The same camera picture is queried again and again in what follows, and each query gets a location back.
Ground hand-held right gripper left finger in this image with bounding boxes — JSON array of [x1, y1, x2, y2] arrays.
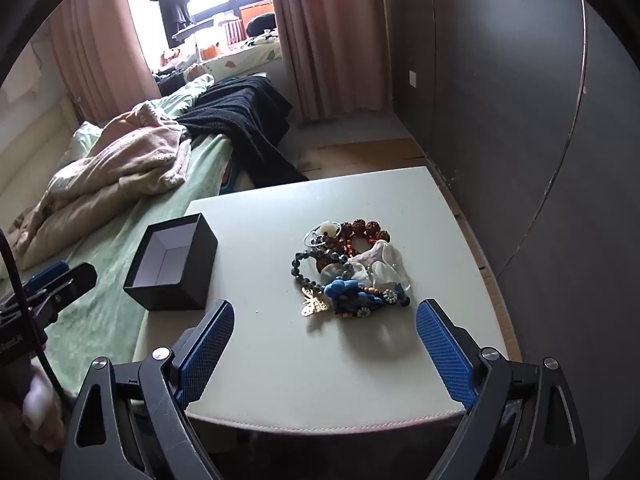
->
[[60, 300, 236, 480]]

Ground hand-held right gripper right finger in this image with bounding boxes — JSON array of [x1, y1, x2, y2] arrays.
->
[[416, 299, 591, 480]]

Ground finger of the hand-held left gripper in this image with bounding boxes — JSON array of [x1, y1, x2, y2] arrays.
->
[[30, 262, 99, 329], [21, 260, 71, 298]]

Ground black jewelry box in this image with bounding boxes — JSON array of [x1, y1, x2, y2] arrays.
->
[[122, 212, 219, 312]]

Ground dark mixed bead bracelet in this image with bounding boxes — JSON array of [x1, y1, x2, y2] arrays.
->
[[290, 247, 352, 287]]

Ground brown rudraksha bead bracelet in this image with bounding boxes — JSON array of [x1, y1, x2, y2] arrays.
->
[[320, 218, 392, 257]]

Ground silver chain necklace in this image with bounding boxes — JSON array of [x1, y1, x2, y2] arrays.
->
[[303, 222, 347, 252]]

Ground person's left hand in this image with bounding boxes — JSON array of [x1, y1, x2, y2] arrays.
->
[[0, 372, 66, 454]]

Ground bed with green sheet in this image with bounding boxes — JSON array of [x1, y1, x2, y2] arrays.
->
[[0, 74, 237, 376]]

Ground gold butterfly pendant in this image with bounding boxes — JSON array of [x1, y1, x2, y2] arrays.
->
[[300, 285, 334, 319]]

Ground blue felt flower ornament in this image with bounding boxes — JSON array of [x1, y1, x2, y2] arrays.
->
[[322, 280, 386, 317]]

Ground beige blanket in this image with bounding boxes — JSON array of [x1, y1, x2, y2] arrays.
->
[[10, 100, 193, 268]]

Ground pale pink stone ornament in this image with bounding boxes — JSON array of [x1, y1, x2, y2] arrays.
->
[[350, 240, 397, 267]]

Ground cream headboard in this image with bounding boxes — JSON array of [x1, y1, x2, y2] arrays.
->
[[0, 97, 81, 201]]

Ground pink curtain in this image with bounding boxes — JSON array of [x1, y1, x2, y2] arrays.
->
[[47, 0, 161, 128], [269, 0, 401, 122]]

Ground black blanket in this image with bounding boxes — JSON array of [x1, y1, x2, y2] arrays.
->
[[175, 76, 311, 186]]

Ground dark grey wardrobe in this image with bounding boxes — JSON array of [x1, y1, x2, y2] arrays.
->
[[380, 0, 640, 426]]

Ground floral window seat cloth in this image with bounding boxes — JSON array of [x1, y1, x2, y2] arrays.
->
[[197, 34, 284, 82]]

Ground black cushion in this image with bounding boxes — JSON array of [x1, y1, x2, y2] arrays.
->
[[246, 12, 277, 36]]

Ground small flower bead bracelet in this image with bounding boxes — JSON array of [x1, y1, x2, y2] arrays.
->
[[341, 282, 412, 319]]

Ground clear crystal bracelet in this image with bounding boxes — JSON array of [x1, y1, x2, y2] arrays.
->
[[320, 246, 412, 292]]

